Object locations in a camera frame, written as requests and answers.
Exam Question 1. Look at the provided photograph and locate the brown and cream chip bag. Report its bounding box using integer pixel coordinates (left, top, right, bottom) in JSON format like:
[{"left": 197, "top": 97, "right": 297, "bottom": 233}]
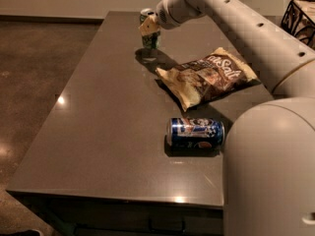
[{"left": 156, "top": 47, "right": 258, "bottom": 111}]

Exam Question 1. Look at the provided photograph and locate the green soda can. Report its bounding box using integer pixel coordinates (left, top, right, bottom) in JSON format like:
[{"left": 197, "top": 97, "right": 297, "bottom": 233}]
[{"left": 140, "top": 8, "right": 160, "bottom": 49}]

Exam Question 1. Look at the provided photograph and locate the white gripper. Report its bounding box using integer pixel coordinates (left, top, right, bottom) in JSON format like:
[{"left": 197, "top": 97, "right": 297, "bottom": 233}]
[{"left": 139, "top": 0, "right": 202, "bottom": 36}]

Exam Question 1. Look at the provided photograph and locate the black wire basket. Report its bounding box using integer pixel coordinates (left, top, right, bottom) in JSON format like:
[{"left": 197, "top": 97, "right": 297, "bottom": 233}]
[{"left": 281, "top": 0, "right": 315, "bottom": 49}]

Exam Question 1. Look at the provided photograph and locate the dark cabinet under table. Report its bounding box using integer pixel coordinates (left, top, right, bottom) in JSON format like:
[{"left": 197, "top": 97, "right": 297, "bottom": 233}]
[{"left": 18, "top": 194, "right": 223, "bottom": 236}]

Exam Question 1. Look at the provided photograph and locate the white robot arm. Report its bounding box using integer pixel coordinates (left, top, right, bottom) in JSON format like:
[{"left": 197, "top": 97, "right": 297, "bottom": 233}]
[{"left": 154, "top": 0, "right": 315, "bottom": 236}]

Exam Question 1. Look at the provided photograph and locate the blue Pepsi can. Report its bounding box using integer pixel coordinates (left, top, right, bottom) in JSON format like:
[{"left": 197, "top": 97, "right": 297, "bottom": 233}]
[{"left": 166, "top": 118, "right": 224, "bottom": 149}]

